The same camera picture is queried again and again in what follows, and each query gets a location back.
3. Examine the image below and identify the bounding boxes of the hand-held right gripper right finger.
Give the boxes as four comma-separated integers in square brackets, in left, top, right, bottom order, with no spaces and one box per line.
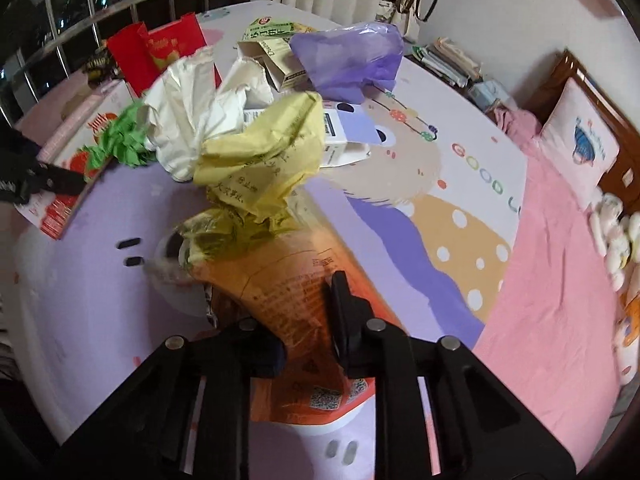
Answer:
[325,270,576,480]

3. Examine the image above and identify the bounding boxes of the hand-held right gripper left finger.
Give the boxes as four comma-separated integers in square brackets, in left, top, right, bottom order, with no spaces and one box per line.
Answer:
[55,317,288,480]

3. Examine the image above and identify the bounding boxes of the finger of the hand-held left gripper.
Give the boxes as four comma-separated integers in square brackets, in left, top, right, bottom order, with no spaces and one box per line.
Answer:
[36,160,87,199]

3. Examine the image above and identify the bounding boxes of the pink strawberry print carton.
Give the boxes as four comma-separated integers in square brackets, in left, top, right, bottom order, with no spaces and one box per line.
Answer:
[15,79,147,241]

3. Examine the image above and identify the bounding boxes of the orange snack packet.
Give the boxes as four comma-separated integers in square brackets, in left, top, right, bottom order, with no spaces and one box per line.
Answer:
[190,227,377,427]

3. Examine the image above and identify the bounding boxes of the green paper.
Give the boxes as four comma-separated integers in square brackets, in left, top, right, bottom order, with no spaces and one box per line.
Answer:
[87,102,161,171]

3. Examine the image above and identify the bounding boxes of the white tissue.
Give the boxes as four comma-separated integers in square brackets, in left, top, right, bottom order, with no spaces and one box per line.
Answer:
[142,45,281,183]

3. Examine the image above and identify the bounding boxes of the red paper packaging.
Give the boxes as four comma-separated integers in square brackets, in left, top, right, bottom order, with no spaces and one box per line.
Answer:
[106,12,223,99]

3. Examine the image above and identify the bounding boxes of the yellow plastic bag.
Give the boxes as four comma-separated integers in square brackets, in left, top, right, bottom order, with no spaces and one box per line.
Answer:
[177,91,327,268]

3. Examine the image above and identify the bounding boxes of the white lavender box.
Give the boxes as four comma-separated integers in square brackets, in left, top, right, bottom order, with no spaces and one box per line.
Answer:
[320,100,385,168]

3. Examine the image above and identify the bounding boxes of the small cardboard box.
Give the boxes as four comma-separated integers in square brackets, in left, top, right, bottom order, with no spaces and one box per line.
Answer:
[236,30,313,93]

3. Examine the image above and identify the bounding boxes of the printed blanket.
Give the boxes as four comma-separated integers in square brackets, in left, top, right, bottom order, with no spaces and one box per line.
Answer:
[12,0,531,461]

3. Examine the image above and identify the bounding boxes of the black yellow small toy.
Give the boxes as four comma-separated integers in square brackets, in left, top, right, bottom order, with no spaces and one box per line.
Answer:
[82,52,119,84]

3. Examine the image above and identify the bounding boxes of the clear plastic cup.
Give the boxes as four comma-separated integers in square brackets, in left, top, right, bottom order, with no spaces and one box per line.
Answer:
[145,232,217,318]

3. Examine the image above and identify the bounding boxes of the window railing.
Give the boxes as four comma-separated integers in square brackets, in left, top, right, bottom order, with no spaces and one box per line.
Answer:
[0,0,242,127]

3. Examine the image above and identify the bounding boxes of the pink bed sheet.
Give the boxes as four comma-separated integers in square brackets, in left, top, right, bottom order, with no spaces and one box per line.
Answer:
[472,109,632,467]

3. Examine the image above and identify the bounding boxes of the purple plastic bag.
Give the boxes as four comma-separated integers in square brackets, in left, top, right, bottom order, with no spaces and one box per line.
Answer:
[289,21,405,106]

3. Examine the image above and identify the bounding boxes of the green yellow flat packet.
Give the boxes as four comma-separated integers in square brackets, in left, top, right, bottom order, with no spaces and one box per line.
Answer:
[242,16,318,42]

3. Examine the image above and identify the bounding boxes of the light blue box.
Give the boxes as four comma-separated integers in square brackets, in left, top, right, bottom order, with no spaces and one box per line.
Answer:
[467,80,512,112]

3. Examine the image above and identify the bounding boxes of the white plush toy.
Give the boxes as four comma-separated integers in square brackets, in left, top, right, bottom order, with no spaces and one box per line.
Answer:
[587,192,640,291]

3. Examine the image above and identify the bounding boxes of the stack of books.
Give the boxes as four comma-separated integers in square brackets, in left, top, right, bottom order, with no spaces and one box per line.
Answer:
[412,35,484,89]

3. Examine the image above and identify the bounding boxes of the pink pillow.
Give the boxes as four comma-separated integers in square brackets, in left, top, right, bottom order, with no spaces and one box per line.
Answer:
[537,77,621,211]

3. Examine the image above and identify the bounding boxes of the orange plush toy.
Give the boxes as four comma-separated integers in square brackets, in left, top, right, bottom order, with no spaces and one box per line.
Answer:
[614,290,640,387]

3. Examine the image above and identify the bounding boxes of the hanging tote bag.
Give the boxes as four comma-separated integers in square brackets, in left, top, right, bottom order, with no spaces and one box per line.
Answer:
[377,0,452,42]

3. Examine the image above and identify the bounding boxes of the wooden headboard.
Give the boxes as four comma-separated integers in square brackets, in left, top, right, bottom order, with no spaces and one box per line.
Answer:
[522,49,640,202]

